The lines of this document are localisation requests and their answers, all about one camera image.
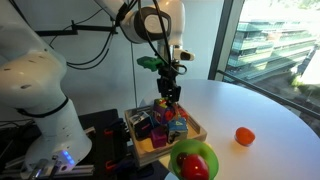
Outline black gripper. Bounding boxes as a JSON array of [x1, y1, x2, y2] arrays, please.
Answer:
[[157, 67, 181, 100]]

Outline green purple plush cube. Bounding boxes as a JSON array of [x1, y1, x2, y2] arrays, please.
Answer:
[[153, 98, 175, 124]]

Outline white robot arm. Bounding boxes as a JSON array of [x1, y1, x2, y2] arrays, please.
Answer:
[[0, 0, 194, 180]]

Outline wooden box tray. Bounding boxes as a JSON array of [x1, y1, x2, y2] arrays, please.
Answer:
[[124, 105, 207, 166]]

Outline zebra print plush cube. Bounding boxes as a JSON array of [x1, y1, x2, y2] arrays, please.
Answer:
[[129, 111, 154, 138]]

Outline dark brown toy fruit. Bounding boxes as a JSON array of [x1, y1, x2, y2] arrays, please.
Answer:
[[176, 152, 188, 167]]

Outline red toy apple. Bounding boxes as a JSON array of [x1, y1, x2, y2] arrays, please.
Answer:
[[180, 154, 209, 180]]

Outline orange toy fruit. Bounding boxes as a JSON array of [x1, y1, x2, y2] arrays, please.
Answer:
[[235, 127, 256, 146]]

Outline orange rubber block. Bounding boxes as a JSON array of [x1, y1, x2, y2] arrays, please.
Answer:
[[178, 107, 189, 120]]

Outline blue number four cube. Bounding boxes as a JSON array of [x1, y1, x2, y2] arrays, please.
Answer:
[[167, 117, 188, 144]]

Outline magenta rubber block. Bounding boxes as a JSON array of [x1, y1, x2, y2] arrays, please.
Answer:
[[150, 126, 167, 148]]

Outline green plastic bowl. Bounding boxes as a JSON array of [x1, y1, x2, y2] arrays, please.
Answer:
[[170, 139, 219, 180]]

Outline black orange clamp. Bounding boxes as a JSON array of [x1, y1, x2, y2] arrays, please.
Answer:
[[103, 118, 131, 173]]

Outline black base table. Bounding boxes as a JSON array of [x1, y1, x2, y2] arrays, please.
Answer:
[[1, 109, 157, 180]]

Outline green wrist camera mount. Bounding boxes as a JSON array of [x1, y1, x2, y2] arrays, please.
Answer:
[[137, 56, 164, 72]]

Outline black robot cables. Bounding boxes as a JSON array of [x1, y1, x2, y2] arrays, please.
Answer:
[[9, 0, 188, 76]]

